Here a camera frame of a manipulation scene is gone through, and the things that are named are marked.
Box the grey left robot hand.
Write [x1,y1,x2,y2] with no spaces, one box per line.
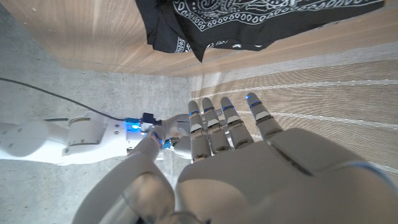
[71,92,398,224]

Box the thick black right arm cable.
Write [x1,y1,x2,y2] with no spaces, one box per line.
[0,77,162,127]

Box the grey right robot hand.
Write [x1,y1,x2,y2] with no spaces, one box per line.
[161,113,192,160]

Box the black paisley bandana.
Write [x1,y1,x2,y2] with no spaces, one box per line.
[135,0,386,63]

